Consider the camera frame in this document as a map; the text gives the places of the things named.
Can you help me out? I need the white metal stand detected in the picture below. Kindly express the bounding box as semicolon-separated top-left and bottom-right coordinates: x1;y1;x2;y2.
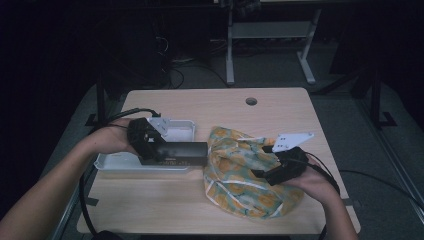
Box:
225;8;323;85

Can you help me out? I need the person's left hand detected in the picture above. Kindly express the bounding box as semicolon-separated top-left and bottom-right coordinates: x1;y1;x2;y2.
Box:
88;118;139;156

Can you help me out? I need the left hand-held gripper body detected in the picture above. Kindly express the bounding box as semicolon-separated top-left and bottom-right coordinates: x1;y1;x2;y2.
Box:
127;116;173;161

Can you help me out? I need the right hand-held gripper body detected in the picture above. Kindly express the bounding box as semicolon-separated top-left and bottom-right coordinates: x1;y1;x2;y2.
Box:
266;132;315;187

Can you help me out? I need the floral cloth bag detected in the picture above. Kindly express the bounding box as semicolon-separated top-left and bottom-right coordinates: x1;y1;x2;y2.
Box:
203;125;306;220

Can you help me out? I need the metal floor rail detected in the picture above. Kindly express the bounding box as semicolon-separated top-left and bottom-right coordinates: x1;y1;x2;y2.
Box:
353;98;424;224
44;99;124;240

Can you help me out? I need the person's right hand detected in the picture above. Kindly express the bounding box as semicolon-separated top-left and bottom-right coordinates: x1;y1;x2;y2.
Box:
283;156;341;206

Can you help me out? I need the black metal stand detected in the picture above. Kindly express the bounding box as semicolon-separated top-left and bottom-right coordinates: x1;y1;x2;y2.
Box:
84;74;108;131
368;69;398;129

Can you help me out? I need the tangle of floor cables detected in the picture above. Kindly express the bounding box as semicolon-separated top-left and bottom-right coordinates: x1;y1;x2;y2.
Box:
154;34;231;90

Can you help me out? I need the white plastic tray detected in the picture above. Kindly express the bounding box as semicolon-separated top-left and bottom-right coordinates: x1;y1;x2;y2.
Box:
94;118;197;173

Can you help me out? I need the long black box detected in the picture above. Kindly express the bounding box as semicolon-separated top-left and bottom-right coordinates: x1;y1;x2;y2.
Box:
139;141;209;167

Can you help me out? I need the right hand-held gripper cable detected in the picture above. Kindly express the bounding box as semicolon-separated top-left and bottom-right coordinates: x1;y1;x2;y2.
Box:
304;151;424;240

